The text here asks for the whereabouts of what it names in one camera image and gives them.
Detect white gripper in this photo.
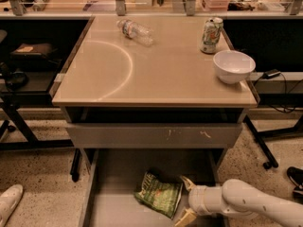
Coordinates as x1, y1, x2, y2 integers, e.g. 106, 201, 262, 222
174, 176, 223, 227

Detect green jalapeno chip bag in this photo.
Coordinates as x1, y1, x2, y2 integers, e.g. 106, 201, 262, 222
134, 172, 183, 219

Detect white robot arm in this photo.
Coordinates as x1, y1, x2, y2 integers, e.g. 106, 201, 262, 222
174, 176, 303, 227

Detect grey top drawer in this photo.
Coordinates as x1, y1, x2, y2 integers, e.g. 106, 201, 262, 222
66, 123, 242, 148

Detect grey open middle drawer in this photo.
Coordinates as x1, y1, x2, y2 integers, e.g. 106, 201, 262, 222
78, 149, 218, 227

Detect grey drawer cabinet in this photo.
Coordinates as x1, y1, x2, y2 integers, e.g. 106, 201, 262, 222
48, 14, 260, 227

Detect black bag on shelf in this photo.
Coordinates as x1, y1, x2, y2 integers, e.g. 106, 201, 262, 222
10, 44, 57, 60

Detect black table leg right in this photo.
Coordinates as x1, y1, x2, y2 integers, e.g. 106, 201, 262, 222
244, 116, 278, 169

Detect black table leg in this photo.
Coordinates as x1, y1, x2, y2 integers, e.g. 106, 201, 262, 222
70, 148, 81, 183
244, 116, 278, 169

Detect black table leg left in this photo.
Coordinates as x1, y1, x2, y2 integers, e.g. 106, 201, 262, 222
70, 148, 81, 183

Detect white bowl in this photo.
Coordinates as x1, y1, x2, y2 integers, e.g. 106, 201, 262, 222
213, 50, 256, 84

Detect black power adapter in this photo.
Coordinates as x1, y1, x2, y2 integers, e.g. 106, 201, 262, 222
262, 69, 281, 79

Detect clear plastic water bottle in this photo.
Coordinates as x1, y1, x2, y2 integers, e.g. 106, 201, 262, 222
116, 19, 153, 46

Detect green drink can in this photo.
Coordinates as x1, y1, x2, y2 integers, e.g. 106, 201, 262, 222
200, 17, 223, 54

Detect white shoe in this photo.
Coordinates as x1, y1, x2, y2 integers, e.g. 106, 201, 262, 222
0, 184, 24, 227

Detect black headphones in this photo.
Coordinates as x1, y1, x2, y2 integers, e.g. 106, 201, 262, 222
0, 62, 28, 91

